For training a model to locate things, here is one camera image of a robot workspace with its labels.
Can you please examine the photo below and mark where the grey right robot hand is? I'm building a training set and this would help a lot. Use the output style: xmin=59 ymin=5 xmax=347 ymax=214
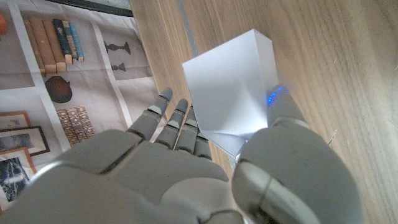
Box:
xmin=0 ymin=83 xmax=363 ymax=224

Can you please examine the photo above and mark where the white milk carton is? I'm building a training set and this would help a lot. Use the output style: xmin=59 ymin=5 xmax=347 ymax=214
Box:
xmin=182 ymin=28 xmax=279 ymax=161

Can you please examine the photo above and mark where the printed bookshelf backdrop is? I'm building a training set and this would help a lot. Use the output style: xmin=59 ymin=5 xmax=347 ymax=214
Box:
xmin=0 ymin=0 xmax=169 ymax=212

